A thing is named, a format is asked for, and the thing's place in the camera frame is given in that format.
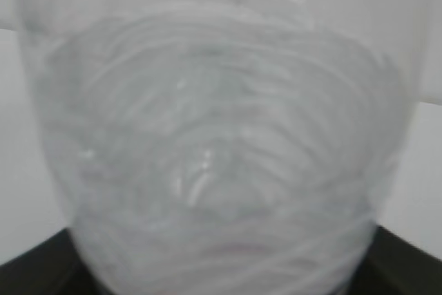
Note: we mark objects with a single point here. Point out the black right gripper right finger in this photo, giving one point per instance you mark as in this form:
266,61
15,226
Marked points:
394,266

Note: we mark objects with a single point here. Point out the clear plastic water bottle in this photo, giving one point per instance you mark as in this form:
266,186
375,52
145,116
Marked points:
222,146

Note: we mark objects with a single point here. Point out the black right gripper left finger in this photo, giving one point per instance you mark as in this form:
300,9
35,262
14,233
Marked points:
53,267

